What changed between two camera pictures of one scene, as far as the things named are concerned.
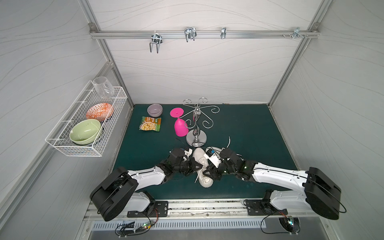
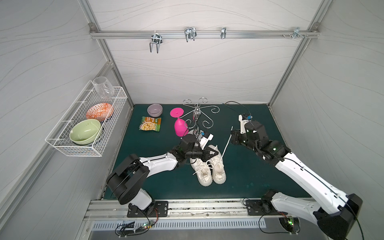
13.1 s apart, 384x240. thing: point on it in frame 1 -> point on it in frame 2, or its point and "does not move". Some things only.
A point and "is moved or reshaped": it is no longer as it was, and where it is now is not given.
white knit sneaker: [200, 154] does not move
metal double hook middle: [190, 32] does not move
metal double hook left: [157, 39] does not move
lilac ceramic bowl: [155, 110] does not move
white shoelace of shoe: [199, 171] is moved or reshaped
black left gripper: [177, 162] -> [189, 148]
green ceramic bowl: [85, 132] does not move
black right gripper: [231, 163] -> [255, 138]
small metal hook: [223, 32] does not move
